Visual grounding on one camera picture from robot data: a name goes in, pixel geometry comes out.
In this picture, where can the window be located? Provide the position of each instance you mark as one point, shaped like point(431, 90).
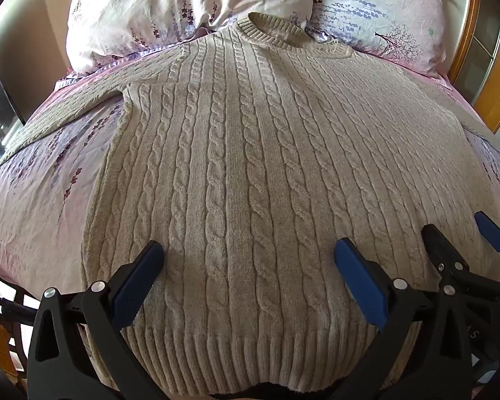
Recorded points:
point(2, 133)

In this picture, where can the pink floral bed sheet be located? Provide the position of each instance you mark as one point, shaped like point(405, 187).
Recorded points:
point(37, 216)

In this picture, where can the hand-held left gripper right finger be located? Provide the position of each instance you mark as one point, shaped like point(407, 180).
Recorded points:
point(360, 283)

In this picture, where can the pale pillow with tree print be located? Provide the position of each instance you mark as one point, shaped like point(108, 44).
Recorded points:
point(379, 8)

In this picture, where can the pale pillow with lavender print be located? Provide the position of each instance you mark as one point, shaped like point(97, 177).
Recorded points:
point(150, 4)

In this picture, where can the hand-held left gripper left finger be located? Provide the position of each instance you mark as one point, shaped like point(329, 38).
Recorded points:
point(136, 288)

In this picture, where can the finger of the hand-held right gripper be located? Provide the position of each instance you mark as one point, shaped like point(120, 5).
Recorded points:
point(437, 246)
point(489, 231)

